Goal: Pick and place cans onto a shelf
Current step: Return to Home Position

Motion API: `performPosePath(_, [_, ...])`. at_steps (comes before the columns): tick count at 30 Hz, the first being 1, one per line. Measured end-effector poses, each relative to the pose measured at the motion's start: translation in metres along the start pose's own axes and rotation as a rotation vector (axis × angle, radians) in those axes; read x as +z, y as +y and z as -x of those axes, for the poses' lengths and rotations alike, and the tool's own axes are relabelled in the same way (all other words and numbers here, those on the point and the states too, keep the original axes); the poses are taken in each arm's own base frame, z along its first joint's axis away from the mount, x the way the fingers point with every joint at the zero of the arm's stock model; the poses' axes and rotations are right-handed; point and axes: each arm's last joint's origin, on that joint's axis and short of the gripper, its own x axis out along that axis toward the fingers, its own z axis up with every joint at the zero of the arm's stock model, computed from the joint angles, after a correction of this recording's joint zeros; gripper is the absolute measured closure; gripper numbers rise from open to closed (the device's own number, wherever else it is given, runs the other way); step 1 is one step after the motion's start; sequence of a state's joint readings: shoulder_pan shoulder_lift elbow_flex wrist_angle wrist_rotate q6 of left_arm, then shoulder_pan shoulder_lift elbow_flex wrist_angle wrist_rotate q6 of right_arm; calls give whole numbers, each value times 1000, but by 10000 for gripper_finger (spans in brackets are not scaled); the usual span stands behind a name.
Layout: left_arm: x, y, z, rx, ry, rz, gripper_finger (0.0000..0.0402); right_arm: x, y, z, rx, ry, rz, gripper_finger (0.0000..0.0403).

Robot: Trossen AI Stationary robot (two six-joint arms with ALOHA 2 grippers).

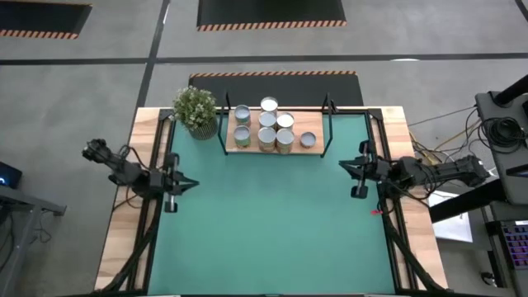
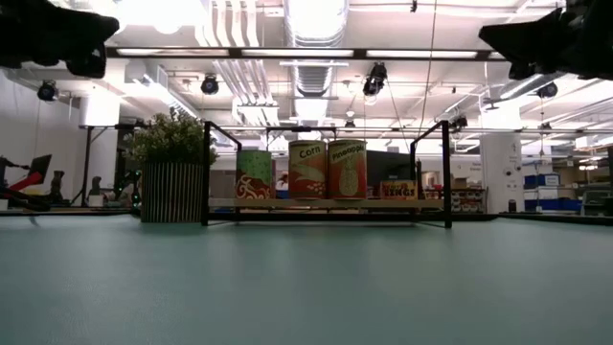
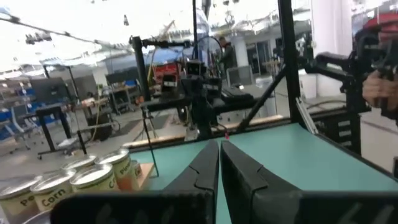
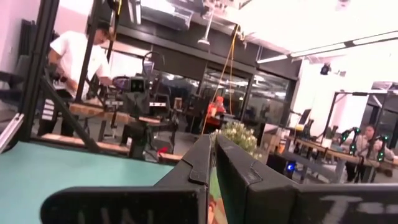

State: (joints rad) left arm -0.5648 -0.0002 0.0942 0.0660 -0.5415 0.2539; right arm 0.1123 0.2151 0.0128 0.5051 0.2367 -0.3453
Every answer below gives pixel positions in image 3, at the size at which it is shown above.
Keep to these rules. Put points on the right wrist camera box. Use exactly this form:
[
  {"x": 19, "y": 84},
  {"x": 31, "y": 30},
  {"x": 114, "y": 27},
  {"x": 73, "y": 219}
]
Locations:
[{"x": 195, "y": 68}]

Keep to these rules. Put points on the person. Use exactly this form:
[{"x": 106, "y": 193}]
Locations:
[{"x": 228, "y": 56}]

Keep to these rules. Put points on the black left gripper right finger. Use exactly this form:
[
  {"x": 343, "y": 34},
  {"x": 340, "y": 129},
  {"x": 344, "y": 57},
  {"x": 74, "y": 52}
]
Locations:
[{"x": 248, "y": 193}]

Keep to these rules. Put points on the person's hand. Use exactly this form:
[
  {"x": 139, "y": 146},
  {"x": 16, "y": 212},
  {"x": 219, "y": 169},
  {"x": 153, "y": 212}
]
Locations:
[{"x": 377, "y": 90}]

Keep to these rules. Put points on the black aluminium table frame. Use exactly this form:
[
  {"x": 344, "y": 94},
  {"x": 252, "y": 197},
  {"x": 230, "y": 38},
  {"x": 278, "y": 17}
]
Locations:
[{"x": 289, "y": 62}]

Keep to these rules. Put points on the grey flat panel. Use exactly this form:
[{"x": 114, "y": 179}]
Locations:
[{"x": 239, "y": 76}]

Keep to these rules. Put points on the black metal table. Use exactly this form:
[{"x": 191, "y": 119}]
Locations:
[{"x": 49, "y": 112}]

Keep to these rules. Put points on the green labelled tin can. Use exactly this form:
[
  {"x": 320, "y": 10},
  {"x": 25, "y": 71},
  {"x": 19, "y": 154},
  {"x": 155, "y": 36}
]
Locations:
[{"x": 38, "y": 219}]

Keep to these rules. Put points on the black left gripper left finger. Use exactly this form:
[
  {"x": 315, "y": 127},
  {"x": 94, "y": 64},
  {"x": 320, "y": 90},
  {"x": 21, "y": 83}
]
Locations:
[{"x": 199, "y": 186}]

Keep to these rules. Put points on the grey computer desk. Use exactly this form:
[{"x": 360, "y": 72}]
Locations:
[{"x": 168, "y": 104}]

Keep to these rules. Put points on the red tool cart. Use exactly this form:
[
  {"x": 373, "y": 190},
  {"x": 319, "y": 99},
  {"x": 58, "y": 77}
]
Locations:
[{"x": 166, "y": 70}]

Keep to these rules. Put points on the black flat screen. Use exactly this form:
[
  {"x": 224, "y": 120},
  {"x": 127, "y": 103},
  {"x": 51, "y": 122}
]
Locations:
[{"x": 49, "y": 90}]

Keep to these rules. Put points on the green table mat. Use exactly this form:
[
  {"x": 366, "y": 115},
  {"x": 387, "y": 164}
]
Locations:
[{"x": 295, "y": 161}]

